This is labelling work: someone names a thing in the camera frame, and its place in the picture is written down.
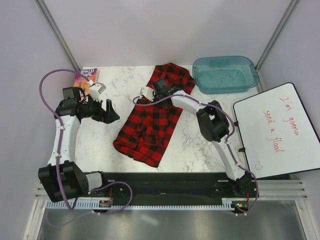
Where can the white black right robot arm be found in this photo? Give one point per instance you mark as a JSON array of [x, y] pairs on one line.
[[214, 126]]

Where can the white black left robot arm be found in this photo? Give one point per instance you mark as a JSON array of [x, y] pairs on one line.
[[62, 179]]

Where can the Roald Dahl paperback book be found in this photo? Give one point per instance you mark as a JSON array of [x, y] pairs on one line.
[[85, 77]]

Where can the teal transparent plastic bin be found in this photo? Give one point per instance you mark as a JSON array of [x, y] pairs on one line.
[[224, 74]]

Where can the aluminium frame rail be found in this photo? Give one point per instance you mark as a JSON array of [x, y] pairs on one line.
[[280, 188]]

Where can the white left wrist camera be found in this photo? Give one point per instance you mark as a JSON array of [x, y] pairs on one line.
[[96, 90]]

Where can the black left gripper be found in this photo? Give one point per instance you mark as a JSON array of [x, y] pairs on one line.
[[108, 116]]

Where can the aluminium corner post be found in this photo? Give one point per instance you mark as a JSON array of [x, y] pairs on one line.
[[45, 11], [277, 32]]

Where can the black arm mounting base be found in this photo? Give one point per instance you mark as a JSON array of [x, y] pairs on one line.
[[121, 177]]

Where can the whiteboard with red writing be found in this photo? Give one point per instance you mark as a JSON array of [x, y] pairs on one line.
[[277, 133]]

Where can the red black plaid shirt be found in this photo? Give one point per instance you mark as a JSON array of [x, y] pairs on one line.
[[146, 134]]

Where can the left aluminium corner post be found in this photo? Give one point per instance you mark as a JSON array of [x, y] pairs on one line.
[[45, 11]]

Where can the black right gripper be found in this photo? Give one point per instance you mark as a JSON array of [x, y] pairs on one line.
[[155, 95]]

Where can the white slotted cable duct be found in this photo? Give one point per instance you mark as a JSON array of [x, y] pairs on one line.
[[101, 204]]

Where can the right aluminium corner post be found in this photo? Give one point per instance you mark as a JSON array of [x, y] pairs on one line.
[[277, 32]]

